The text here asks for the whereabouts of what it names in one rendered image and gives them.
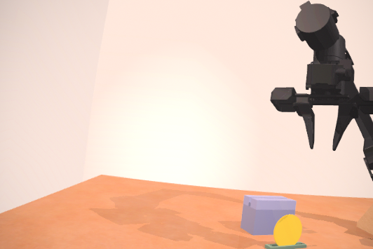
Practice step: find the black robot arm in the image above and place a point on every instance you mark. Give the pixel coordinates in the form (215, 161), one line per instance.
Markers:
(316, 24)

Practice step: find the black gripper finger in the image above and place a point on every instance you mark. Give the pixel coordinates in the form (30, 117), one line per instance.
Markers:
(346, 112)
(303, 109)

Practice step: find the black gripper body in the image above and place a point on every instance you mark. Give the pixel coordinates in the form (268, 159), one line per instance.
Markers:
(282, 98)

